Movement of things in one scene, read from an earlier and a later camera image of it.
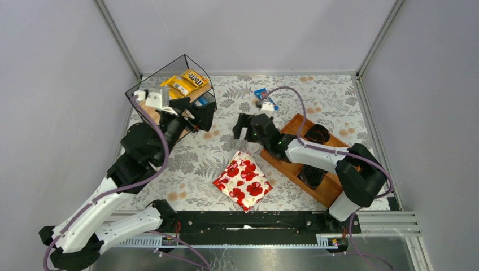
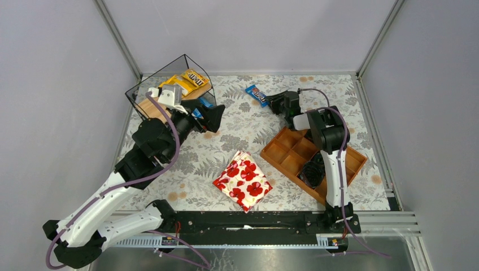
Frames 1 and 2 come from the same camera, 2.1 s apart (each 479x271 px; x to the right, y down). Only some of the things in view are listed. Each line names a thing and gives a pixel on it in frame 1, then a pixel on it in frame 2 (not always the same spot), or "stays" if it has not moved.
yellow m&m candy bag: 195,78 stays
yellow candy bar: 174,82 stays
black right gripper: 251,127 → 285,103
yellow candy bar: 180,86 stays
